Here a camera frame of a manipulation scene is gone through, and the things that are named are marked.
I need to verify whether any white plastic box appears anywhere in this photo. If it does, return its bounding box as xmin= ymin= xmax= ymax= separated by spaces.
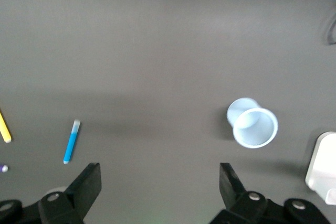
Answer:
xmin=304 ymin=131 xmax=336 ymax=205

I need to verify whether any yellow marker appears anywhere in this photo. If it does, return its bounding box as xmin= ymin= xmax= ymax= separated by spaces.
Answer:
xmin=0 ymin=108 xmax=13 ymax=144

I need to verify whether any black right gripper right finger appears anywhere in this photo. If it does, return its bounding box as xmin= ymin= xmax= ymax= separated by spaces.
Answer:
xmin=209 ymin=163 xmax=269 ymax=224

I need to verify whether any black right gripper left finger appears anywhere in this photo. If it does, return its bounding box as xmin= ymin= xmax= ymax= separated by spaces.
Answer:
xmin=38 ymin=162 xmax=102 ymax=224

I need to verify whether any blue marker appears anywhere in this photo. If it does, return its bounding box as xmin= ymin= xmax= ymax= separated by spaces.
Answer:
xmin=63 ymin=119 xmax=81 ymax=165

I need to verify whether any light blue plastic cup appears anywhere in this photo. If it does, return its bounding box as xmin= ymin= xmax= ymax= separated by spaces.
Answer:
xmin=226 ymin=97 xmax=279 ymax=149

